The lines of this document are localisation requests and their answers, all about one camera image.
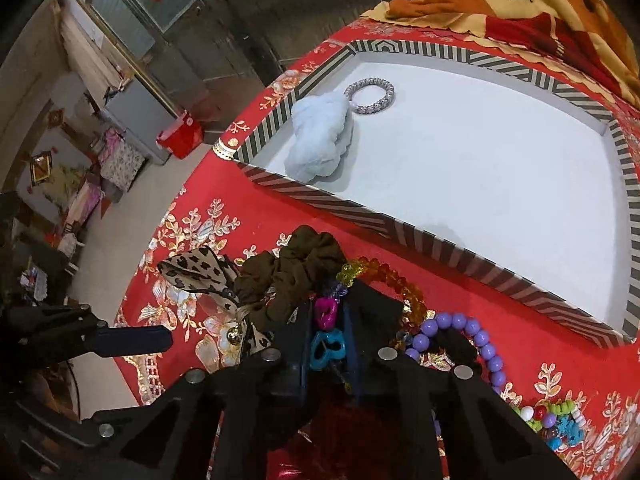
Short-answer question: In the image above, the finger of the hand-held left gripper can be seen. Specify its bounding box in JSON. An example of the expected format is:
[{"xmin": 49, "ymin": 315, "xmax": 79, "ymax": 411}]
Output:
[
  {"xmin": 6, "ymin": 303, "xmax": 96, "ymax": 334},
  {"xmin": 67, "ymin": 325, "xmax": 174, "ymax": 360}
]

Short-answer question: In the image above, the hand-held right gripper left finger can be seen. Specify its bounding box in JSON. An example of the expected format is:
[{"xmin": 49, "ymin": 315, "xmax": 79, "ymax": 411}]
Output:
[{"xmin": 82, "ymin": 307, "xmax": 316, "ymax": 480}]

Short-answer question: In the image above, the white fluffy scrunchie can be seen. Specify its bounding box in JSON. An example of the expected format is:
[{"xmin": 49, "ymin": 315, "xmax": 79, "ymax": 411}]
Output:
[{"xmin": 284, "ymin": 91, "xmax": 355, "ymax": 181}]

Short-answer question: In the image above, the purple bead bracelet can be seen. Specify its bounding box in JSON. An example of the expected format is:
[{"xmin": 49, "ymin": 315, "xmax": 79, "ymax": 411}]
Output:
[{"xmin": 404, "ymin": 311, "xmax": 506, "ymax": 396}]

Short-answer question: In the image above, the red floral tablecloth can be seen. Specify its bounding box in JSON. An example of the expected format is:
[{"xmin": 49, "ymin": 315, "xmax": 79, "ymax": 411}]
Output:
[{"xmin": 112, "ymin": 10, "xmax": 640, "ymax": 480}]

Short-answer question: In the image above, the grey cabinet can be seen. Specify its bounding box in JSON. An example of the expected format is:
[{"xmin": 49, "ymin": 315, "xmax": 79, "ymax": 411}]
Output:
[{"xmin": 102, "ymin": 77, "xmax": 173, "ymax": 166}]

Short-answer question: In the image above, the striped cardboard box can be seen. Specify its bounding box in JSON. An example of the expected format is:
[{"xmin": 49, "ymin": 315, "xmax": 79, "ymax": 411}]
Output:
[{"xmin": 232, "ymin": 37, "xmax": 640, "ymax": 349}]

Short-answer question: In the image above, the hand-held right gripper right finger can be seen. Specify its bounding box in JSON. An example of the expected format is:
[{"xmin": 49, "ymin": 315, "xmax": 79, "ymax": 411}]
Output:
[{"xmin": 341, "ymin": 281, "xmax": 576, "ymax": 480}]

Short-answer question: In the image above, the brown scrunchie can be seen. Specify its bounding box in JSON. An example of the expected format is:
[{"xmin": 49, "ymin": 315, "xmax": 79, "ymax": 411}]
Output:
[{"xmin": 235, "ymin": 225, "xmax": 348, "ymax": 333}]

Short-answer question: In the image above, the floral cloth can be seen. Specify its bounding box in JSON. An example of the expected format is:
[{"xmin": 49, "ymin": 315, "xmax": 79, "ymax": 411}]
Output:
[{"xmin": 97, "ymin": 130, "xmax": 147, "ymax": 194}]

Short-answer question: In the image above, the red paper bag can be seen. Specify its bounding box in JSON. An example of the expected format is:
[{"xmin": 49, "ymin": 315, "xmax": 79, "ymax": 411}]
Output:
[{"xmin": 156, "ymin": 110, "xmax": 205, "ymax": 159}]

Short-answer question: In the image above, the leopard print bow hair tie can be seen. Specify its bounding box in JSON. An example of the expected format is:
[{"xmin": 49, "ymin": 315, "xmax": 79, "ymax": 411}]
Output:
[{"xmin": 157, "ymin": 246, "xmax": 273, "ymax": 361}]

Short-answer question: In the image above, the translucent colourful bead bracelet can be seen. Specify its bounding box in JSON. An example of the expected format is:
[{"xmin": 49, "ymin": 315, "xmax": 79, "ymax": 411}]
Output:
[{"xmin": 310, "ymin": 255, "xmax": 428, "ymax": 363}]

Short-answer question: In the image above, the colourful chip bead bracelet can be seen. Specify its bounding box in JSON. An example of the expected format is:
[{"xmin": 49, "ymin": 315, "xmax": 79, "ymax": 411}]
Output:
[{"xmin": 530, "ymin": 399, "xmax": 588, "ymax": 451}]

